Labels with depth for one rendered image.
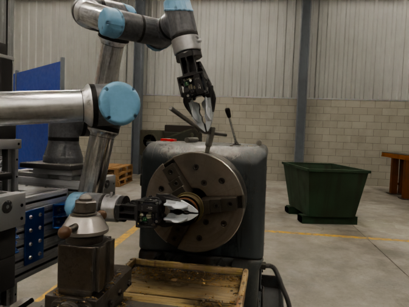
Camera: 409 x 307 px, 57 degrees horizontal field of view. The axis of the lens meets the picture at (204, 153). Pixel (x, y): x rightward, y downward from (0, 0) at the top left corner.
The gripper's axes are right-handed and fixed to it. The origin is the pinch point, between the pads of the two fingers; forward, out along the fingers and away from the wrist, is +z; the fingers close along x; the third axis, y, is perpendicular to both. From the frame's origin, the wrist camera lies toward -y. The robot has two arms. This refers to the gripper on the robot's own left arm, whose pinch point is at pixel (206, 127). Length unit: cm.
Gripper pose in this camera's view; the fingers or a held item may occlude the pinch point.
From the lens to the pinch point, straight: 104.2
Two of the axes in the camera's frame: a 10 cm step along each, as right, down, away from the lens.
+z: 2.2, 9.8, 0.1
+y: -1.8, 0.5, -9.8
